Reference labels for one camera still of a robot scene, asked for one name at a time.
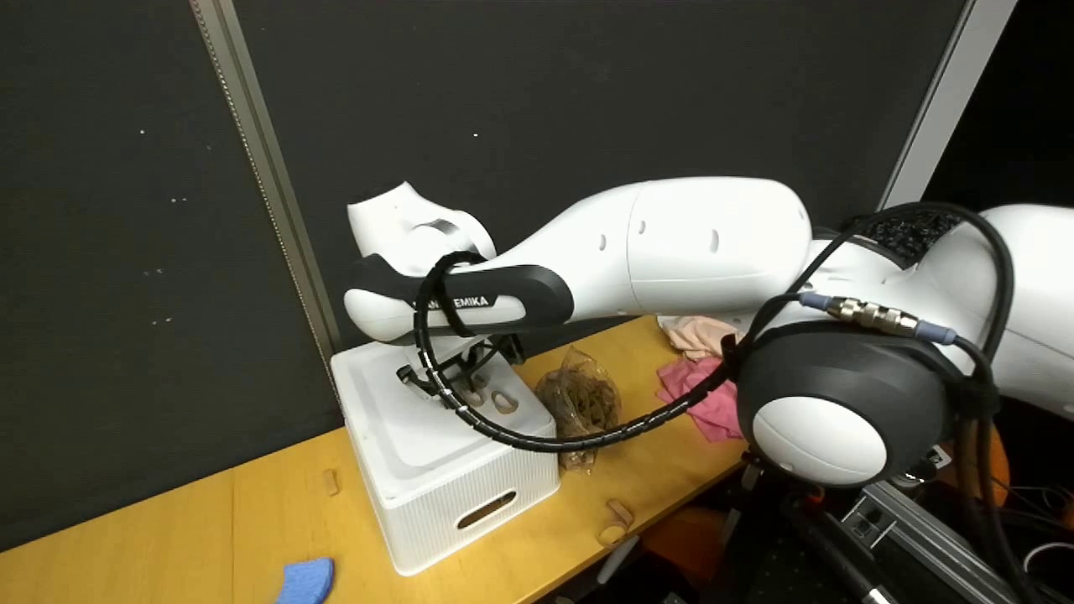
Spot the grey wall trim strip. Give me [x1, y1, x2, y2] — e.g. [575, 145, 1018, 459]
[185, 0, 347, 365]
[879, 0, 1020, 211]

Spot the pale pink cloth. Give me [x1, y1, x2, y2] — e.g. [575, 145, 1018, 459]
[657, 312, 741, 362]

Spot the aluminium profile rail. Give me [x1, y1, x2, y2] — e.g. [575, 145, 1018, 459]
[836, 480, 1035, 604]

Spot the black clamp with red handle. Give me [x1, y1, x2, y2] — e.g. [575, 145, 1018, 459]
[741, 446, 886, 531]

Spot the magenta cloth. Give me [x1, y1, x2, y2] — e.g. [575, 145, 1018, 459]
[656, 353, 747, 446]

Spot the small blue object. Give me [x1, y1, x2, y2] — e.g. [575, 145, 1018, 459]
[274, 553, 340, 604]

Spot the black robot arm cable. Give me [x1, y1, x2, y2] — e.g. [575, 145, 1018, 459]
[408, 197, 1020, 531]

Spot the orange chair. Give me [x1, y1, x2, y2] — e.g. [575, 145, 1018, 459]
[642, 506, 732, 584]
[954, 422, 1018, 514]

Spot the white storage container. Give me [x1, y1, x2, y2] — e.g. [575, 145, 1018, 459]
[326, 337, 564, 581]

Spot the brown crumpled object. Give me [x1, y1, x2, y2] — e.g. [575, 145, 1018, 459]
[529, 344, 625, 472]

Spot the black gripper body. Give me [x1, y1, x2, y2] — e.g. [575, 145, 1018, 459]
[417, 332, 527, 384]

